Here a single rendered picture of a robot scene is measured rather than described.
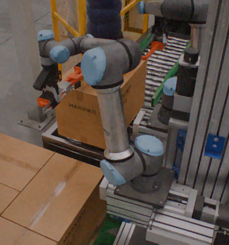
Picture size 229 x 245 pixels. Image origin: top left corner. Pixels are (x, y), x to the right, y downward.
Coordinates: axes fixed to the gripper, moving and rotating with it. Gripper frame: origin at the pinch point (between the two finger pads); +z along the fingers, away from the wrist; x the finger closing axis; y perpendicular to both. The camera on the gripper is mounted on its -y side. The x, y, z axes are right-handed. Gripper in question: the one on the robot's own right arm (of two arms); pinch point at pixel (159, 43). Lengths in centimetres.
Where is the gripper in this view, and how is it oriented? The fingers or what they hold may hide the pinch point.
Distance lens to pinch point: 231.6
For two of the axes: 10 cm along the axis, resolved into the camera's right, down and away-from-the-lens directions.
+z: 0.0, 7.9, 6.1
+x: 9.0, 2.7, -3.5
